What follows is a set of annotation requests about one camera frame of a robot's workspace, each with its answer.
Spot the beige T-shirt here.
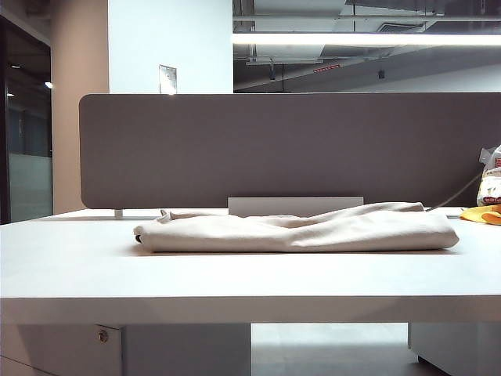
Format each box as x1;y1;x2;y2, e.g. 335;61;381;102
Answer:
132;201;460;254

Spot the grey desk divider panel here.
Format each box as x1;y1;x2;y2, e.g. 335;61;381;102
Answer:
78;92;501;210

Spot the white drawer cabinet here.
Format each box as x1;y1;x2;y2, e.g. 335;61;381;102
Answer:
0;323;252;376

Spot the ceiling light strip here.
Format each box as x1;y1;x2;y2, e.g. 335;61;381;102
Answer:
232;31;501;48

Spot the ceiling air vent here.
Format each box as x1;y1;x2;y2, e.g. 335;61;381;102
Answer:
374;21;426;34

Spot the dark glass door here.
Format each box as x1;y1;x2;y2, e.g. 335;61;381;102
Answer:
0;14;54;226

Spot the yellow cloth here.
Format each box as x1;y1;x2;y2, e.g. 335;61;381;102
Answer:
458;204;501;226

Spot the printed snack bag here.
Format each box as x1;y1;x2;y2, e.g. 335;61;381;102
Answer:
475;143;501;207

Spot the plain white cabinet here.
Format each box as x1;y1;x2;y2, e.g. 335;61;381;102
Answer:
407;322;501;376

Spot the white cable tray flap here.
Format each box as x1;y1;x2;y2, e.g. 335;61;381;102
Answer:
227;197;365;217

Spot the silver wall plate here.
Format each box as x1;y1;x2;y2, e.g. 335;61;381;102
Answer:
158;63;178;95

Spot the grey cable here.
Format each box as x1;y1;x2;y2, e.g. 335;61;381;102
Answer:
425;172;482;212

